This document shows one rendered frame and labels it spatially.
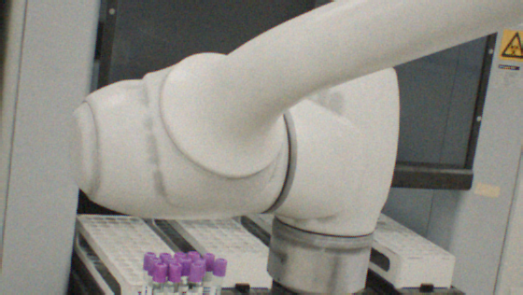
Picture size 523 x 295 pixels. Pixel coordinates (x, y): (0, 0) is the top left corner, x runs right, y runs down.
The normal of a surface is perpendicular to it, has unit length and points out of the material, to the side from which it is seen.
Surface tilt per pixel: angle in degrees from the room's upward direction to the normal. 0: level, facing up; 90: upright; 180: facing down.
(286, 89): 125
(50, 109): 90
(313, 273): 90
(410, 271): 90
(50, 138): 90
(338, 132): 74
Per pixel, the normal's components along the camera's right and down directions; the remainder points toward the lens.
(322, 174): 0.43, 0.28
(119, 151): -0.07, 0.09
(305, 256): -0.39, 0.12
